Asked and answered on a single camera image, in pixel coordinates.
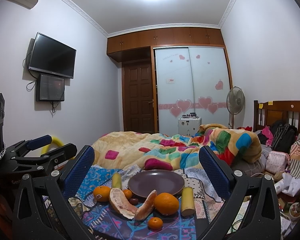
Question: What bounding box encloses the wall mounted black television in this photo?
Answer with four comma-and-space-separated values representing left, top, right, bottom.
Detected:
27, 33, 77, 79

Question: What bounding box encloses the patterned blue purple cloth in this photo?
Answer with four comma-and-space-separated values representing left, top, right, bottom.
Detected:
43, 164, 231, 240

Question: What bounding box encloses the wardrobe with heart decals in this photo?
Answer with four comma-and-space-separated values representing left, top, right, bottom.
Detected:
107, 27, 232, 135

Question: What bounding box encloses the small front mandarin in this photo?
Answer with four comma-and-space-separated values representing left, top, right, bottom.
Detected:
147, 217, 163, 231

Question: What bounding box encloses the sugarcane piece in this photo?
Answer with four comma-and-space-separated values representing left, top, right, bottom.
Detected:
180, 187, 195, 217
111, 172, 122, 189

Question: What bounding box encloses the small back mandarin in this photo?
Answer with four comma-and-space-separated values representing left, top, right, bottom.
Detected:
123, 189, 133, 200

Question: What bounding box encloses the colourful patchwork blanket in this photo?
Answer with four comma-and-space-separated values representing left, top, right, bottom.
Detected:
93, 124, 262, 171

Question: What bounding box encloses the dark red grape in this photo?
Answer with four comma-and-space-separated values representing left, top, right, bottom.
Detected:
129, 198, 139, 205

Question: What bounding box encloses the black bag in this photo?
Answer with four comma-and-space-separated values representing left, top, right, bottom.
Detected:
271, 122, 298, 153

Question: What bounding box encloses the pink patterned pillow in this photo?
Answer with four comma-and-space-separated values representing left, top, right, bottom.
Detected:
265, 151, 289, 174

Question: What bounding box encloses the yellow foam tube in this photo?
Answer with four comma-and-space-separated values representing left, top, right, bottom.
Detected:
40, 136, 64, 155

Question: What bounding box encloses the wooden headboard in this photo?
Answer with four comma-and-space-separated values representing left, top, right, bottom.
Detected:
253, 100, 300, 133

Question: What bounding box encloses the pomelo segment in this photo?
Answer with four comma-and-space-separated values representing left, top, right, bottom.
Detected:
109, 188, 138, 219
134, 190, 157, 221

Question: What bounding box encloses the stickered orange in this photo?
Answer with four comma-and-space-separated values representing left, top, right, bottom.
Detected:
93, 186, 111, 202

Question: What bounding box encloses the small black wall monitor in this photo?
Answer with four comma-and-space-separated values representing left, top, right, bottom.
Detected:
36, 74, 65, 102

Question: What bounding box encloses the small mandarin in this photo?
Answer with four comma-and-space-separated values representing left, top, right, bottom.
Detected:
123, 189, 133, 200
147, 217, 163, 231

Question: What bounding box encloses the standing electric fan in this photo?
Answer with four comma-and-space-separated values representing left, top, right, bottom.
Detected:
226, 86, 245, 128

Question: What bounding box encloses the brown wooden door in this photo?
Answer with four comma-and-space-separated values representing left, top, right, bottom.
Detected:
122, 60, 155, 134

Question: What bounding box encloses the dark purple round plate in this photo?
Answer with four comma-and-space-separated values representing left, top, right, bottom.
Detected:
128, 170, 185, 198

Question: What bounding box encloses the large orange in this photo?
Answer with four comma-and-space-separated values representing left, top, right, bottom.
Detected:
154, 192, 179, 216

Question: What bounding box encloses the white small cabinet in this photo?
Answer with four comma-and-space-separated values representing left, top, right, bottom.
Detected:
178, 116, 202, 137

